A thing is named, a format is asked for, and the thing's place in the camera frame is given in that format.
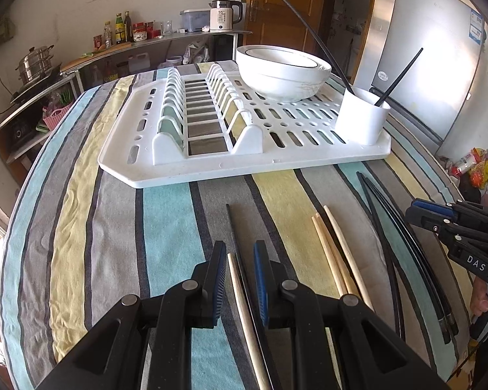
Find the white plastic dish rack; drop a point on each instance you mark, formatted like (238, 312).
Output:
(207, 126)

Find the metal kitchen shelf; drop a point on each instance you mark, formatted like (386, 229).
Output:
(18, 133)

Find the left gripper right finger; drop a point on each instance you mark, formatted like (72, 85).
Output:
(286, 303)

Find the brown wooden door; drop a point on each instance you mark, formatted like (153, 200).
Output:
(279, 23)

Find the black induction cooker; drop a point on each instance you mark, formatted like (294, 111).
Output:
(44, 81)

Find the dark soy sauce bottle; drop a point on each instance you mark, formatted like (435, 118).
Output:
(128, 27)

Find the white utensil cup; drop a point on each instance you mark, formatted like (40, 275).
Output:
(360, 120)

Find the pink plastic basket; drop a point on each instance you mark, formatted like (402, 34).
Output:
(52, 117)

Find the striped tablecloth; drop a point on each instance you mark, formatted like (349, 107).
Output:
(79, 239)

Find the grey plastic storage box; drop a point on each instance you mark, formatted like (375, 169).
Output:
(194, 20)

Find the snack bags on floor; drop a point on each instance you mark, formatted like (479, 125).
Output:
(475, 164)

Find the black chopstick group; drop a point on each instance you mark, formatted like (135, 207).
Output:
(323, 47)
(397, 80)
(441, 305)
(387, 255)

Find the person right hand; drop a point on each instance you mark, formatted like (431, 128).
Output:
(479, 299)

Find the wooden cutting board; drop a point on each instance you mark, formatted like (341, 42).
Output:
(93, 57)

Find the green oil bottle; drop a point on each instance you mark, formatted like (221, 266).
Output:
(119, 32)

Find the stainless steel steamer pot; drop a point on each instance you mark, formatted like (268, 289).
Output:
(38, 60)

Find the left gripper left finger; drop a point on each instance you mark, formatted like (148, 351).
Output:
(193, 303)

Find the large white bowl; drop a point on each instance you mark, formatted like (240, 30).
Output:
(280, 73)

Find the white electric kettle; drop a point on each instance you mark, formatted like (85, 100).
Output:
(224, 14)

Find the silver refrigerator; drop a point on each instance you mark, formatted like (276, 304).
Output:
(436, 45)

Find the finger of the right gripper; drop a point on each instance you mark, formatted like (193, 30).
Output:
(442, 226)
(428, 208)

